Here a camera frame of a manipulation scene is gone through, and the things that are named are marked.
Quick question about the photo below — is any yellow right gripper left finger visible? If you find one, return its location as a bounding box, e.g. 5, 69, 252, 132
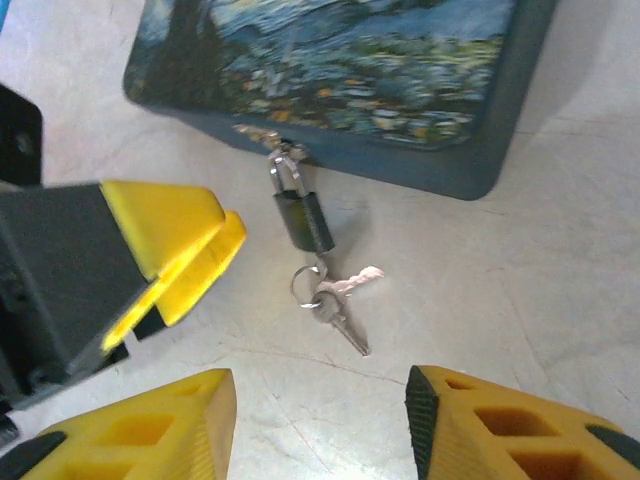
0, 368, 237, 480

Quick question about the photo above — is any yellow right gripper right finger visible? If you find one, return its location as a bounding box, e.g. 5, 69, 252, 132
404, 364, 640, 480

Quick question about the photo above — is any silver key ring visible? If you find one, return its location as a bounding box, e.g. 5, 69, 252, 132
290, 263, 327, 310

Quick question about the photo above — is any small black padlock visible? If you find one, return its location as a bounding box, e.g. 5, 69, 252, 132
266, 144, 336, 256

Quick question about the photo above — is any Starry Night print tin box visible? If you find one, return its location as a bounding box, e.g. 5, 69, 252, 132
122, 0, 560, 202

